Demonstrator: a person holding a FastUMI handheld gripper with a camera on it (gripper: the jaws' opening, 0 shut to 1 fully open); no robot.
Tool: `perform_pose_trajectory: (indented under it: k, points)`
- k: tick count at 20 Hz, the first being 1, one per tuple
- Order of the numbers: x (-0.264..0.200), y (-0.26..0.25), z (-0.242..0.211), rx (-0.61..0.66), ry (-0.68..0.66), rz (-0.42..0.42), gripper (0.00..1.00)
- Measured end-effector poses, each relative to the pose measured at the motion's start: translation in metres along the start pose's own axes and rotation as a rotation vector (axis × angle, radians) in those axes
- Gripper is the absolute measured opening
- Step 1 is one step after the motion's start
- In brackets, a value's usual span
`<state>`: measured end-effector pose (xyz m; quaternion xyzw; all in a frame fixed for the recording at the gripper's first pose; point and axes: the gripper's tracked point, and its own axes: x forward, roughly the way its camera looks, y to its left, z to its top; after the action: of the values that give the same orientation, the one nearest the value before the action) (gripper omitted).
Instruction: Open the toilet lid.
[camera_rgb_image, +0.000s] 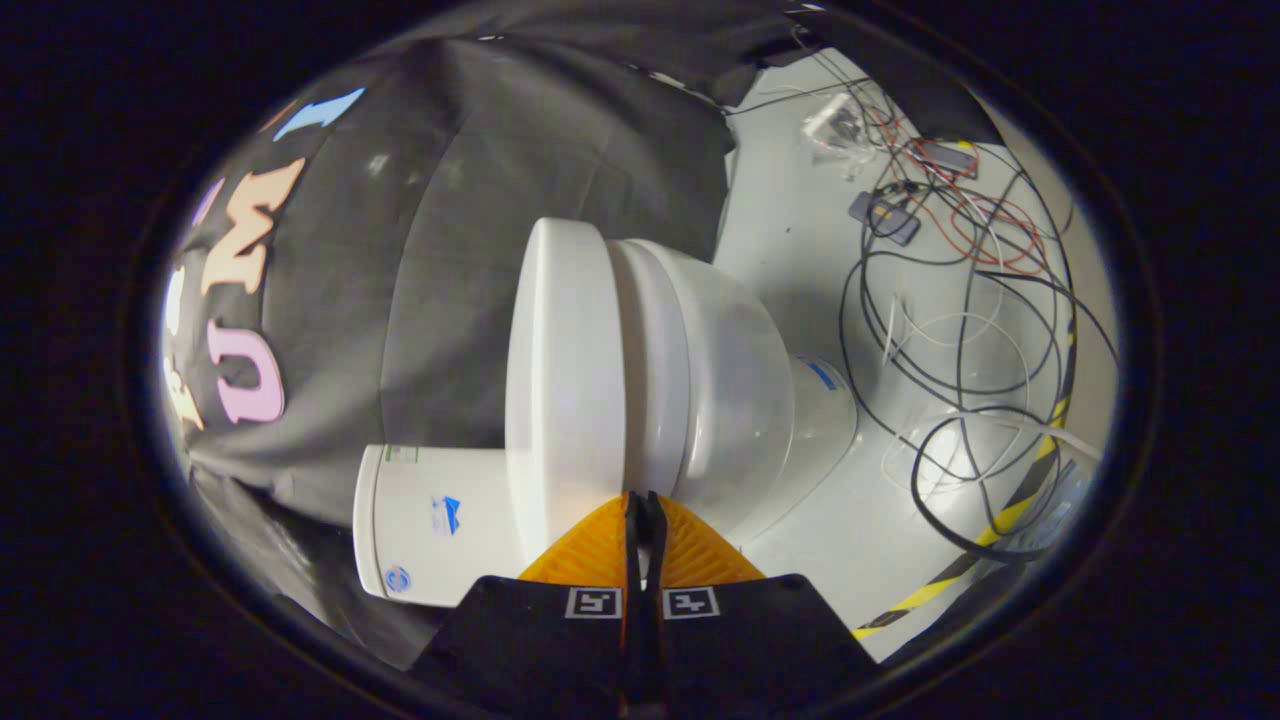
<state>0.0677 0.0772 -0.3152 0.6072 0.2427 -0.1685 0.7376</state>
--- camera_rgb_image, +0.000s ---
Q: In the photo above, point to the clear plastic bag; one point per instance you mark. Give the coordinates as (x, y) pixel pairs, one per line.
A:
(835, 130)

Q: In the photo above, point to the black backdrop cloth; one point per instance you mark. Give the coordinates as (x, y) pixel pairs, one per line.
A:
(450, 200)

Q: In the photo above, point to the grey power adapter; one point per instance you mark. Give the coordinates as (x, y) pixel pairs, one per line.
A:
(885, 218)

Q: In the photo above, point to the yellow black hazard tape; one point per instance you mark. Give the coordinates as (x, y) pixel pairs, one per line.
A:
(1010, 515)

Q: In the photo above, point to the white toilet lid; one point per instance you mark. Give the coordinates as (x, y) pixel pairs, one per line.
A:
(560, 380)

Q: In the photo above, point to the small grey circuit module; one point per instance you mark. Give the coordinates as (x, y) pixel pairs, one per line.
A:
(950, 158)

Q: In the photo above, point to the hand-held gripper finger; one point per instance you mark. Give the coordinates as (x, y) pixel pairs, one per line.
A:
(634, 530)
(655, 530)

